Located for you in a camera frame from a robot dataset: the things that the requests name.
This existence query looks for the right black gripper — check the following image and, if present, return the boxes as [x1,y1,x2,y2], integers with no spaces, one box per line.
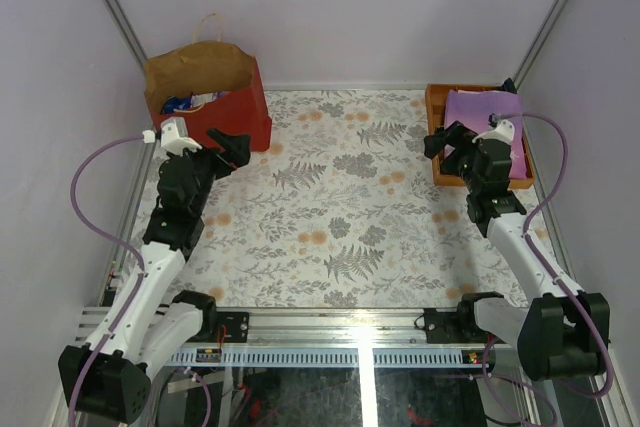
[422,122,481,195]

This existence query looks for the red brown paper bag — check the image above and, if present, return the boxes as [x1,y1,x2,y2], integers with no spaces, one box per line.
[144,13,272,152]

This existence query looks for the blue chips bag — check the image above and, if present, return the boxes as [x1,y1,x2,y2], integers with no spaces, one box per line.
[161,95,193,115]

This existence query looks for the purple snack packet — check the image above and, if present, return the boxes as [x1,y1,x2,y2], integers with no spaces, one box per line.
[191,91,229,108]

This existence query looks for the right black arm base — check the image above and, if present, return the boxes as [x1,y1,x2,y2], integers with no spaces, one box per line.
[413,308,487,344]

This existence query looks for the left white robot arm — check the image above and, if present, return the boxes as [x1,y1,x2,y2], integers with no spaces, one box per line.
[58,123,251,426]

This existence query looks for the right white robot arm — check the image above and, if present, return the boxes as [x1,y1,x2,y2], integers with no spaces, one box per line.
[424,119,613,381]

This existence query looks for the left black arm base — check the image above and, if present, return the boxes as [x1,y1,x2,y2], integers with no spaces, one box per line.
[195,311,250,345]

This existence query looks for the purple Frozen cloth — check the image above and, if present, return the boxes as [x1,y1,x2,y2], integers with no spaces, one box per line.
[444,90,528,179]

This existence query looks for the orange wooden tray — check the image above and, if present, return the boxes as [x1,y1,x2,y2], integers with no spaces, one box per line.
[425,83,537,191]

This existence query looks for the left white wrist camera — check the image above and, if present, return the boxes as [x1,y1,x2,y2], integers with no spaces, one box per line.
[142,116,202,156]

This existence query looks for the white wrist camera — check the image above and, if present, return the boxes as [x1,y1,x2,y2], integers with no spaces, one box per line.
[472,114,516,145]
[142,116,202,156]

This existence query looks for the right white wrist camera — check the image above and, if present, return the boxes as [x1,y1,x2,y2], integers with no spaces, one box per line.
[472,114,516,145]

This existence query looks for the grey slotted cable duct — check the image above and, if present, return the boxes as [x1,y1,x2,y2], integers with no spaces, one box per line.
[166,347,482,369]

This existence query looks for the aluminium front rail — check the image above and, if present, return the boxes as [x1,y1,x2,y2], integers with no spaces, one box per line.
[73,302,448,352]

